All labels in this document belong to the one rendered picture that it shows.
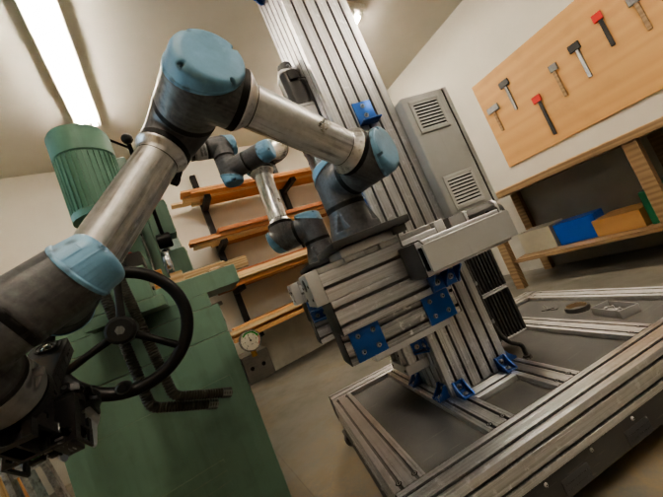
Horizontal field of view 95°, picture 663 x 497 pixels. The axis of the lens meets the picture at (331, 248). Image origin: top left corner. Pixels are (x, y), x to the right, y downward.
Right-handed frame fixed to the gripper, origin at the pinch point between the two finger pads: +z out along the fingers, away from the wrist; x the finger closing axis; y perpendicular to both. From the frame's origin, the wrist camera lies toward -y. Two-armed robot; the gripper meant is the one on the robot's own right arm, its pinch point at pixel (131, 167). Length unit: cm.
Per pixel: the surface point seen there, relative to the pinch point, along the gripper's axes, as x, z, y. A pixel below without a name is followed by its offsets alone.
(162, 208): -15.6, -4.9, -20.8
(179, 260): 0.5, -4.0, -37.8
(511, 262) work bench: 13, -249, -128
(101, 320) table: 43, 17, -26
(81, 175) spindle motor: 0.0, 13.6, 0.1
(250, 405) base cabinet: 59, -8, -61
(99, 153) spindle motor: -5.5, 7.3, 4.9
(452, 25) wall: -129, -313, 61
